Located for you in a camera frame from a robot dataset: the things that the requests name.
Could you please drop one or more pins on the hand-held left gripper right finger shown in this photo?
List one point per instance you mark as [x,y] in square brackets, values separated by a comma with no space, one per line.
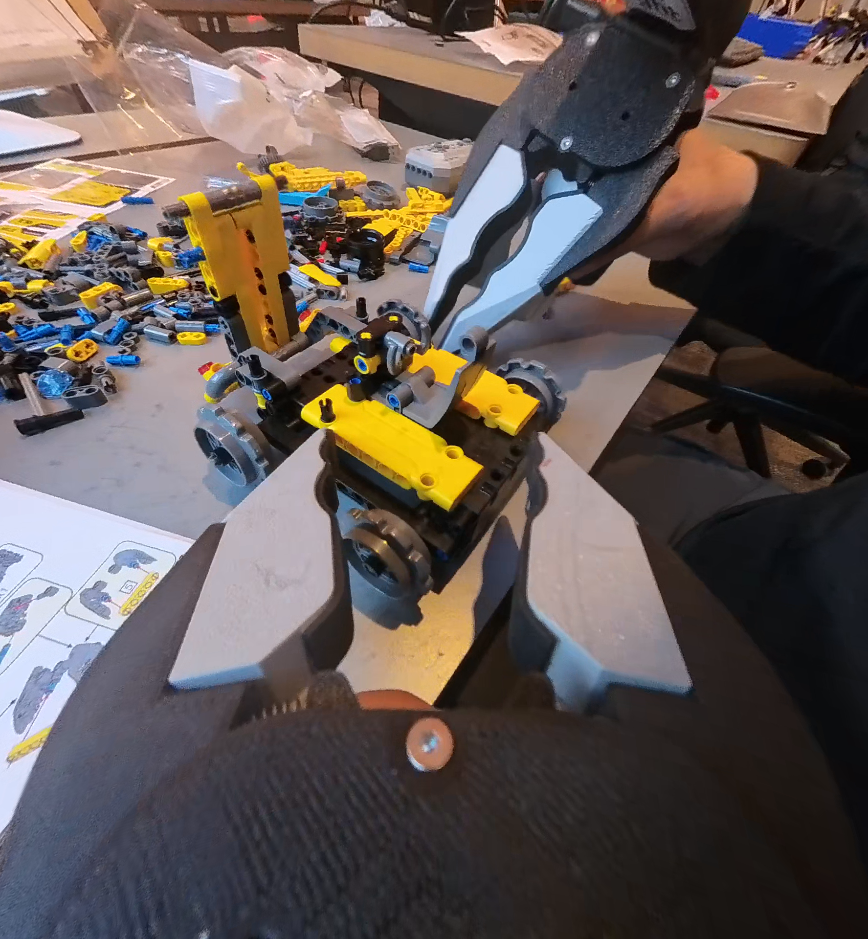
[595,587]

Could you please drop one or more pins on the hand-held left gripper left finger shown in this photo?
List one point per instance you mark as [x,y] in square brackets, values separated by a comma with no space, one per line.
[258,587]

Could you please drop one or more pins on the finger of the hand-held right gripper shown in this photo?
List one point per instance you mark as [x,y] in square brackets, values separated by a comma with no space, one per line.
[470,227]
[544,249]

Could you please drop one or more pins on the yellow black toy vehicle model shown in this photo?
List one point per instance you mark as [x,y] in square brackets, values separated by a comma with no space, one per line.
[397,440]

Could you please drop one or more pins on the pile of small building pieces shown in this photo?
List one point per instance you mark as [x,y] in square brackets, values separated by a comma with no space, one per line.
[111,293]

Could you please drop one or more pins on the person's right forearm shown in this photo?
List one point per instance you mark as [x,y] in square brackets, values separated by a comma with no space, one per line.
[808,257]

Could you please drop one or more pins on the person's right hand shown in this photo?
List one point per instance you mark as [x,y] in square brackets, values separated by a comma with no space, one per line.
[705,198]

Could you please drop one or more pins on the grey battery box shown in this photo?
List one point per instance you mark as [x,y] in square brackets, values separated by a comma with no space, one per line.
[434,165]

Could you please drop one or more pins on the dark grey toothed wheel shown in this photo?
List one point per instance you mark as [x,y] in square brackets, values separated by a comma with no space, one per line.
[324,209]
[380,195]

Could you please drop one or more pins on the black toy wheel rim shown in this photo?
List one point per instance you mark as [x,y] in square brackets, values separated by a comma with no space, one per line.
[364,249]

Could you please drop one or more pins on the white paper sheet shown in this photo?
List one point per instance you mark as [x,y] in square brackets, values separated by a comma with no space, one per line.
[514,40]

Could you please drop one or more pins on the light blue brick separator tool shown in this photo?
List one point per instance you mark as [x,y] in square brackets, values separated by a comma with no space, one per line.
[305,196]

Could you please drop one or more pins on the blue storage crate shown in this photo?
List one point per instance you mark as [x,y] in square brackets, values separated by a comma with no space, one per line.
[778,33]

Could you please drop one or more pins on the background grey table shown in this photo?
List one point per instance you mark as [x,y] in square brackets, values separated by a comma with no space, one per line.
[404,59]

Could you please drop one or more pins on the white instruction booklet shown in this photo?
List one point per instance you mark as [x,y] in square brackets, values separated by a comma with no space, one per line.
[52,557]

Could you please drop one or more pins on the person's body in dark clothes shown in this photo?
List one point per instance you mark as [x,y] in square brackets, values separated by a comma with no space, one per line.
[808,587]

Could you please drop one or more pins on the crumpled clear plastic bag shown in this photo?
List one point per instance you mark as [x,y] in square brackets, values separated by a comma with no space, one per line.
[258,95]

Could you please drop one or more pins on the yellow grey sticker sheet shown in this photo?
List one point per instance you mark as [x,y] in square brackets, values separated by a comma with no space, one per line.
[74,191]

